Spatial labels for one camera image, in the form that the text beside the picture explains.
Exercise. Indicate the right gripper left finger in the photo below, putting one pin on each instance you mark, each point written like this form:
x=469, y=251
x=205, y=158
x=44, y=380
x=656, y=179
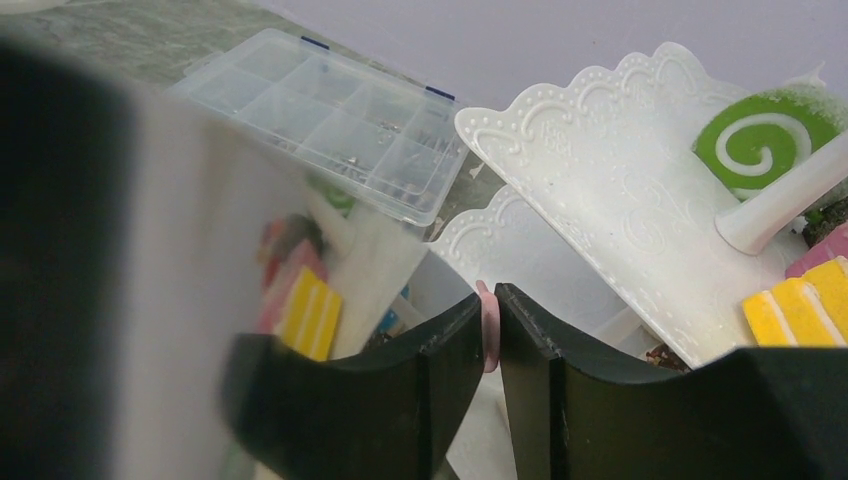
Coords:
x=388, y=413

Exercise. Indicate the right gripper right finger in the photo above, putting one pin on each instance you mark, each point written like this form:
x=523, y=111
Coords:
x=581, y=409

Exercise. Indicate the yellow cake piece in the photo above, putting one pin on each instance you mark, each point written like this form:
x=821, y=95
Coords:
x=805, y=311

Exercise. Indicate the chocolate sprinkled donut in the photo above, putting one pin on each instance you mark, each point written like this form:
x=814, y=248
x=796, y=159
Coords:
x=662, y=356

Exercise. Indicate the pink handled tongs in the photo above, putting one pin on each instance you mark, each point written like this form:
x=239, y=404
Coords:
x=490, y=326

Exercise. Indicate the white three-tier dessert stand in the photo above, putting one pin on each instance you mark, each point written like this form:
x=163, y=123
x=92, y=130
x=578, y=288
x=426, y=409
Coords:
x=607, y=162

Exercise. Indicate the green roll cake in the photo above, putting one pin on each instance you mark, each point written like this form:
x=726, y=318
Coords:
x=756, y=140

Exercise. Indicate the pink cake with cherry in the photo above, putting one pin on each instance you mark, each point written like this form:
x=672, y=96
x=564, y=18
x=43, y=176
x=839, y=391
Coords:
x=830, y=247

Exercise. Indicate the clear plastic compartment box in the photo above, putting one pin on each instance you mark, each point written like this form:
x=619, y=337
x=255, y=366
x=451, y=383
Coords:
x=377, y=137

